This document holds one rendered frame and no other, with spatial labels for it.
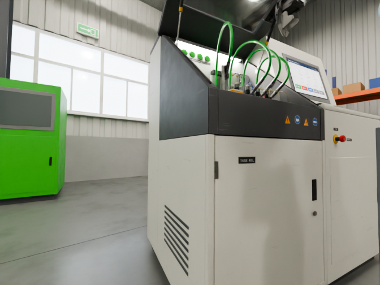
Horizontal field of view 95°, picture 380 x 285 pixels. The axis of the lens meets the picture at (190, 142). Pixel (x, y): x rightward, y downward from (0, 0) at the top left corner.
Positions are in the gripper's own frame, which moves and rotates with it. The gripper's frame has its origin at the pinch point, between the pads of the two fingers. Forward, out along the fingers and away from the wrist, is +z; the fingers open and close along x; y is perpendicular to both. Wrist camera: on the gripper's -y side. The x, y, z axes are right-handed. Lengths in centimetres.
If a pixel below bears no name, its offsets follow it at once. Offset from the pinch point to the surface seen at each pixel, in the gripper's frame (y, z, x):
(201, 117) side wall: -7, 36, -35
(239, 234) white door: -2, 78, -22
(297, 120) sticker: -2.3, 34.2, 12.2
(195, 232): -11, 78, -35
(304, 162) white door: -2, 53, 17
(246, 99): -2.4, 29.0, -18.3
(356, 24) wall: -198, -343, 625
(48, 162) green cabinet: -258, 68, -134
